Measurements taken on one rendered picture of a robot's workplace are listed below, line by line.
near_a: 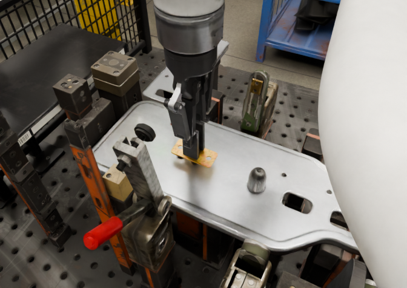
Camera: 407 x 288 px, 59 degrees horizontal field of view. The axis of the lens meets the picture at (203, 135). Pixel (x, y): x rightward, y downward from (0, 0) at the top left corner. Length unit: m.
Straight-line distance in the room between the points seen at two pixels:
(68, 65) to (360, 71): 0.79
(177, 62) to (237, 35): 2.47
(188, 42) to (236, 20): 2.69
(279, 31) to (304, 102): 1.47
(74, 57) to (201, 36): 0.54
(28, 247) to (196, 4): 0.77
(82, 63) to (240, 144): 0.43
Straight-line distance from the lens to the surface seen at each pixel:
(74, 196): 1.06
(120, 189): 0.61
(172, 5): 0.44
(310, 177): 0.69
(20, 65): 0.97
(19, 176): 0.77
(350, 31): 0.24
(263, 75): 0.70
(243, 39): 2.91
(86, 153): 0.53
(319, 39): 2.71
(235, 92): 1.30
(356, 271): 0.41
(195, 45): 0.46
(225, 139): 0.73
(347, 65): 0.20
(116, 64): 0.84
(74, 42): 1.00
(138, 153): 0.43
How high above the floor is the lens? 1.54
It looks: 47 degrees down
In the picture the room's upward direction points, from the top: straight up
